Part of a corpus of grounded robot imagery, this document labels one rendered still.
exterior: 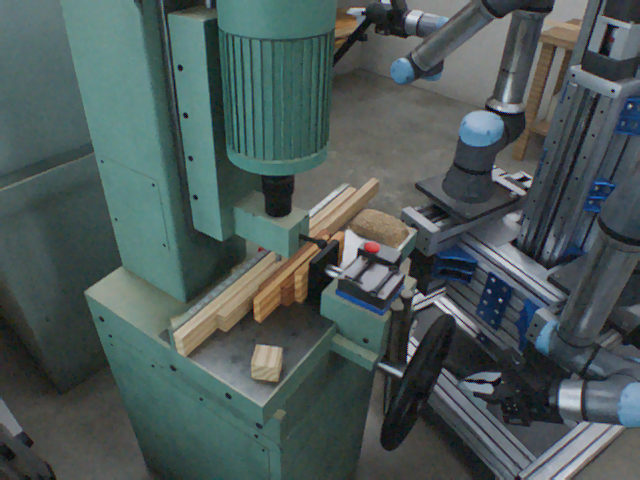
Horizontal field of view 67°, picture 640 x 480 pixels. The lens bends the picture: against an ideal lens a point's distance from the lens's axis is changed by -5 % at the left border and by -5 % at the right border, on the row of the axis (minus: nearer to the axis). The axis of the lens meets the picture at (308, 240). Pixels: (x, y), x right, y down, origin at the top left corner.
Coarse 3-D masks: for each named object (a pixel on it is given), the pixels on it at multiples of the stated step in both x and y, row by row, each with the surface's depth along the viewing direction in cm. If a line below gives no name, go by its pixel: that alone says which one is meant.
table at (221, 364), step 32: (352, 256) 113; (256, 320) 97; (288, 320) 97; (320, 320) 97; (192, 352) 90; (224, 352) 90; (288, 352) 91; (320, 352) 95; (352, 352) 95; (384, 352) 97; (224, 384) 85; (256, 384) 85; (288, 384) 87; (256, 416) 85
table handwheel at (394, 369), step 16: (448, 320) 92; (432, 336) 87; (448, 336) 103; (416, 352) 86; (432, 352) 86; (448, 352) 106; (384, 368) 99; (400, 368) 98; (416, 368) 84; (432, 368) 108; (400, 384) 85; (416, 384) 85; (432, 384) 95; (400, 400) 84; (416, 400) 101; (400, 416) 85; (416, 416) 105; (384, 432) 87; (400, 432) 100; (384, 448) 92
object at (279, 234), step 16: (256, 192) 101; (240, 208) 97; (256, 208) 96; (240, 224) 99; (256, 224) 96; (272, 224) 93; (288, 224) 93; (304, 224) 96; (256, 240) 98; (272, 240) 96; (288, 240) 93; (304, 240) 98; (288, 256) 95
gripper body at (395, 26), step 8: (392, 8) 156; (392, 16) 156; (376, 24) 161; (384, 24) 158; (392, 24) 158; (400, 24) 154; (376, 32) 162; (384, 32) 160; (392, 32) 159; (400, 32) 157
